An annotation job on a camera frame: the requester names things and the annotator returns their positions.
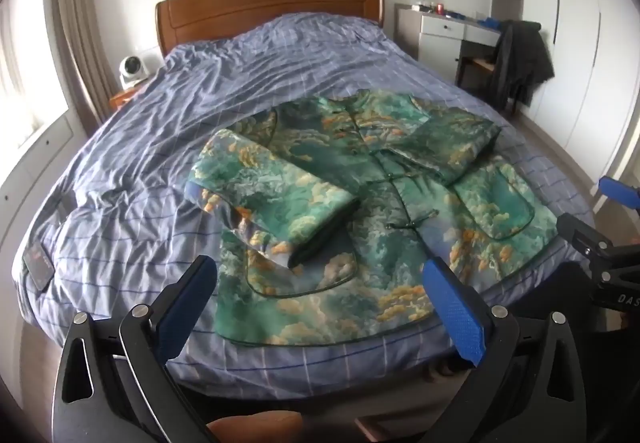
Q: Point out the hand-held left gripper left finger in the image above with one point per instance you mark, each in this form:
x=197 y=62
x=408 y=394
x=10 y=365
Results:
x=187 y=308

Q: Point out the green cloud print jacket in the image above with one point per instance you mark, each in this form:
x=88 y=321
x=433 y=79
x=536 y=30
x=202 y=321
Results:
x=350 y=173

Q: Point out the white desk with drawers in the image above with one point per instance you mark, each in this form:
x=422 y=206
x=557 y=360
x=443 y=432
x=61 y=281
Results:
x=440 y=35

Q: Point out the black jacket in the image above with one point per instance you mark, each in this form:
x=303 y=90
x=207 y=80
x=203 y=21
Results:
x=522 y=58

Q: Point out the bed with blue checked sheet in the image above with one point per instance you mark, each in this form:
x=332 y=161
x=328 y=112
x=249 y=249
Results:
x=200 y=73

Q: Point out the dark device with red display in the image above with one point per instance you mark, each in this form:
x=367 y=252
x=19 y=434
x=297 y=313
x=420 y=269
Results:
x=39 y=267

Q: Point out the white round fan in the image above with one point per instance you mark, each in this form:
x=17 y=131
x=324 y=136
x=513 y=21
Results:
x=134 y=69

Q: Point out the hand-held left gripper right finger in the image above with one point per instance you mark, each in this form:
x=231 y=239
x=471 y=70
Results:
x=452 y=308

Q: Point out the blue plastic object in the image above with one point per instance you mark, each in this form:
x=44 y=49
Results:
x=491 y=22

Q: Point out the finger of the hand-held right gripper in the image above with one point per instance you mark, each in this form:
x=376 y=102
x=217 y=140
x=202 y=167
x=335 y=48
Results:
x=580 y=230
x=620 y=192

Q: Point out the person's left hand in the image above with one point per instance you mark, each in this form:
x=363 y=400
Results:
x=255 y=425

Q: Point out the wooden chair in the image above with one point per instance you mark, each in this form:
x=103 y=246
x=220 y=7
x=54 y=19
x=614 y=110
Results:
x=480 y=65

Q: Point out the wooden nightstand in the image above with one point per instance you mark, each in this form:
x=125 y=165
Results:
x=122 y=97

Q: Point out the beige curtain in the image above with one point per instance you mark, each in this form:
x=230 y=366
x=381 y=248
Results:
x=75 y=23

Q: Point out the white window bench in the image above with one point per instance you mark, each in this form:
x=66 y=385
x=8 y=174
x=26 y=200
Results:
x=35 y=158

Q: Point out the wooden headboard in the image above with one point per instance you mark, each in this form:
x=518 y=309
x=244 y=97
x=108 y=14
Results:
x=260 y=3

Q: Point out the white wardrobe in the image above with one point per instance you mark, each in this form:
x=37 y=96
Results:
x=580 y=23

